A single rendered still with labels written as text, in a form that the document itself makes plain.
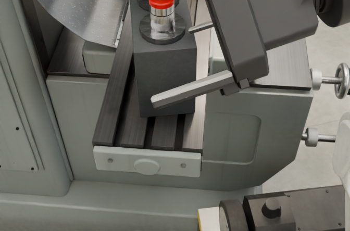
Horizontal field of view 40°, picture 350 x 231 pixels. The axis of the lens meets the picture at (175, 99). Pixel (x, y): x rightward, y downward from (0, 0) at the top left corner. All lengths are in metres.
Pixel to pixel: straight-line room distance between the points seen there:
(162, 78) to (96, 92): 0.54
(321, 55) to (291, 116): 1.25
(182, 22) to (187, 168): 0.30
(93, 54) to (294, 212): 0.70
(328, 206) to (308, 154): 0.86
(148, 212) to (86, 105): 0.49
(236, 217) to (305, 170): 0.91
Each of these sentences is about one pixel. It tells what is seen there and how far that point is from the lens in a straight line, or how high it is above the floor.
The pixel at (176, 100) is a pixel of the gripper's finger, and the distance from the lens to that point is 0.34.
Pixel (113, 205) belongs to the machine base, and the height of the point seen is 0.20.
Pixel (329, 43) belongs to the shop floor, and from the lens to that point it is 2.79.
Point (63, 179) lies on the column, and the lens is 1.80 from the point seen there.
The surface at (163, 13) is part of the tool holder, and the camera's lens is 0.89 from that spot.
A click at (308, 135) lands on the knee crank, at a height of 0.56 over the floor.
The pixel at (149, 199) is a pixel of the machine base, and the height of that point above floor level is 0.20.
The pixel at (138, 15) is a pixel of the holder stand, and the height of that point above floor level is 1.14.
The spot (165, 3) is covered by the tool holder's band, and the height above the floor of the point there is 1.22.
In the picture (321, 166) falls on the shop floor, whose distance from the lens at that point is 2.20.
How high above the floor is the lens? 1.74
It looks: 47 degrees down
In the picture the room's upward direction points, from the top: 1 degrees counter-clockwise
